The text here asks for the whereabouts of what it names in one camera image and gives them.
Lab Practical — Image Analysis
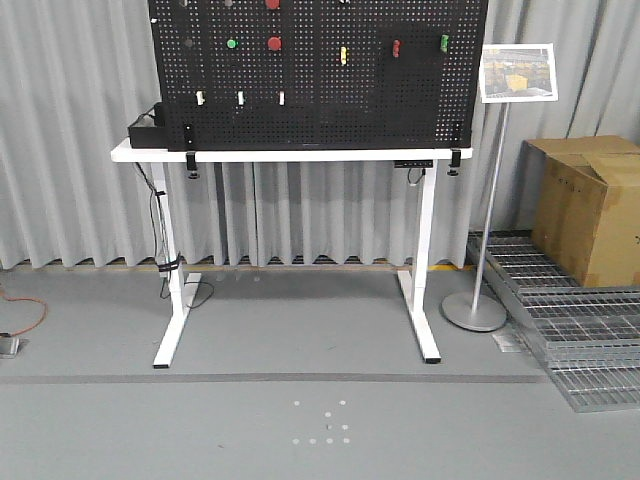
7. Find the lower red mushroom button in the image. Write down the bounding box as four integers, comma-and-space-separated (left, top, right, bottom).
267, 36, 282, 51

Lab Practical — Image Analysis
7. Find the grey curtain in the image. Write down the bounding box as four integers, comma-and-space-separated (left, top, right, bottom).
1, 1, 639, 269

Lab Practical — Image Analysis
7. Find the black electronics box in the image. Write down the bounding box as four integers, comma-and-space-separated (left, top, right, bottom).
128, 102, 168, 149

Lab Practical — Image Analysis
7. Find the black cable bundle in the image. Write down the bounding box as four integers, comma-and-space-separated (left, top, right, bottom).
132, 160, 215, 309

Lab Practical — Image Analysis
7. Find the metal floor socket box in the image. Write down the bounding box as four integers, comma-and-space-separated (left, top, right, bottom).
0, 336, 20, 359

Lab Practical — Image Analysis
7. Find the black table clamp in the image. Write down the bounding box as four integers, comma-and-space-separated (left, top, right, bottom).
447, 122, 462, 177
183, 124, 200, 180

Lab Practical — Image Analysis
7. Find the silver sign stand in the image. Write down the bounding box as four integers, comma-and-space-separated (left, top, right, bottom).
440, 42, 559, 333

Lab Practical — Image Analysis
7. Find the desk height controller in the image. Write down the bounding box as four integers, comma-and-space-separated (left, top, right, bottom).
394, 159, 434, 169

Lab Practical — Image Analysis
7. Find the red toggle switch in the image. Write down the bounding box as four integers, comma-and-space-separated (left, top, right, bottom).
392, 39, 401, 58

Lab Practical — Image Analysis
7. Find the right black table clamp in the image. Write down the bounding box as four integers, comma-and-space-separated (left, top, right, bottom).
447, 122, 462, 177

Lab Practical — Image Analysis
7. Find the orange floor cable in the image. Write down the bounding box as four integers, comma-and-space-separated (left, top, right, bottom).
0, 282, 49, 339

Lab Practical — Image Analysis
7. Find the metal floor grating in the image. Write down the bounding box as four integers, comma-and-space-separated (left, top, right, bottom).
467, 231, 639, 413

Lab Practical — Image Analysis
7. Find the green toggle switch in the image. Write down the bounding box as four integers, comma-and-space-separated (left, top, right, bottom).
440, 34, 449, 53

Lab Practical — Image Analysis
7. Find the black perforated pegboard panel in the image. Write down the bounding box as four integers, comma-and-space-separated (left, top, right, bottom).
148, 0, 488, 151

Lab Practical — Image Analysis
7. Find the cardboard box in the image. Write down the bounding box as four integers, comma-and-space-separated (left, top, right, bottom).
526, 135, 639, 287

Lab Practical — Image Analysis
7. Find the left black table clamp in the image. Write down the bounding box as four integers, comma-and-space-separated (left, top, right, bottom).
183, 124, 200, 180

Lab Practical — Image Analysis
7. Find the white standing desk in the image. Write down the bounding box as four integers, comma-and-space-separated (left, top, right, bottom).
111, 138, 473, 369

